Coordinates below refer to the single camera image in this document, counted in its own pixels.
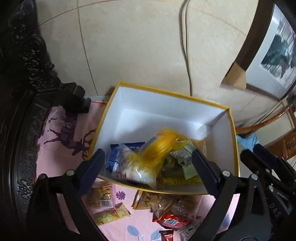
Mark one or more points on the brown chocolate wafer bar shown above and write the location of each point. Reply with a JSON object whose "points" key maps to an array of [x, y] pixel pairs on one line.
{"points": [[167, 235]]}

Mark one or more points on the pink cracker packet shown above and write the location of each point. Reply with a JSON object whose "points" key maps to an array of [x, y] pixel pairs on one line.
{"points": [[101, 197]]}

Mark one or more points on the brown paper snack packet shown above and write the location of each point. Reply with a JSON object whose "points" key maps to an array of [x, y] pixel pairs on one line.
{"points": [[147, 200]]}

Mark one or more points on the green seaweed snack packet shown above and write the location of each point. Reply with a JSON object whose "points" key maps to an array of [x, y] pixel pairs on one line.
{"points": [[171, 174]]}

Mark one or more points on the clear sesame bar packet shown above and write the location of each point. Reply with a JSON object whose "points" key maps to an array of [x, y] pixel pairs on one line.
{"points": [[108, 216]]}

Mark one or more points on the yellow transparent cake packet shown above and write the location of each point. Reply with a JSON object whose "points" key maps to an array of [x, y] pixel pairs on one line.
{"points": [[152, 154]]}

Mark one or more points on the framed picture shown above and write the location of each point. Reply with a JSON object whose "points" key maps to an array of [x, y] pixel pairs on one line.
{"points": [[268, 53]]}

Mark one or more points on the cardboard piece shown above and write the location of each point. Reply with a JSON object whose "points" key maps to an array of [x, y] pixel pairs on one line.
{"points": [[235, 77]]}

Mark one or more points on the dark carved wooden furniture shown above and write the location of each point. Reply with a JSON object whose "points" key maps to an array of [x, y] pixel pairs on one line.
{"points": [[29, 89]]}

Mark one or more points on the white blue snack packet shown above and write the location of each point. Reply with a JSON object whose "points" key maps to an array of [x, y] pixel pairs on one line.
{"points": [[125, 163]]}

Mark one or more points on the wooden chair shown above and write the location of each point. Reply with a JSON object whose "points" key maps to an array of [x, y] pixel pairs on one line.
{"points": [[260, 109]]}

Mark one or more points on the red snack packet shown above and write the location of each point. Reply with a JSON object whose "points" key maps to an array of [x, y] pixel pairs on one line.
{"points": [[171, 221]]}

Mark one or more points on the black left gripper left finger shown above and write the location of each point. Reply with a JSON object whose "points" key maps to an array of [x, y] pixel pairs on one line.
{"points": [[44, 214]]}

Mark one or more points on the blue cloth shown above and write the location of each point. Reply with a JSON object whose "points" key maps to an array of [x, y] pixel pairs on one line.
{"points": [[248, 142]]}

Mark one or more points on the mint green snack packet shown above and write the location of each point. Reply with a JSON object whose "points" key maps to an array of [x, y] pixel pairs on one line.
{"points": [[184, 158]]}

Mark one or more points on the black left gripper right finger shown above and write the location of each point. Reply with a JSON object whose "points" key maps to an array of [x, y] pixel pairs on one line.
{"points": [[251, 220]]}

